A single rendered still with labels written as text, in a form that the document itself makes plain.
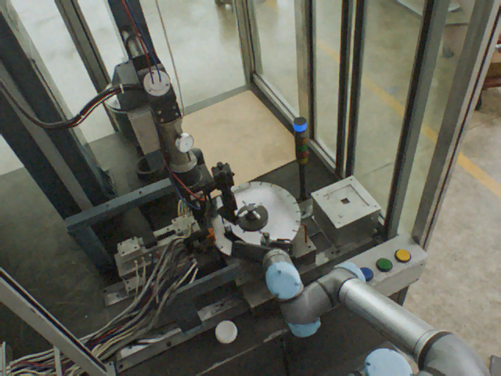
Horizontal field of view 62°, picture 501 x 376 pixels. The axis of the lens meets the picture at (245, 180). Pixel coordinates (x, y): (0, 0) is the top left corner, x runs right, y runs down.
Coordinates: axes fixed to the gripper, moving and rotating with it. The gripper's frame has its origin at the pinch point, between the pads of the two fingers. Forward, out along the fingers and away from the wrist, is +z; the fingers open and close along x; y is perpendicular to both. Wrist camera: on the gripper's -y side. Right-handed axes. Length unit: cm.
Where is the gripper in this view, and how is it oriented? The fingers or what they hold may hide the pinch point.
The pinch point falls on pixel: (261, 240)
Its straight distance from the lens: 131.5
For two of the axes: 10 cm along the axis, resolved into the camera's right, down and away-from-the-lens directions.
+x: 1.1, -9.9, -1.4
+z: -0.5, -1.4, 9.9
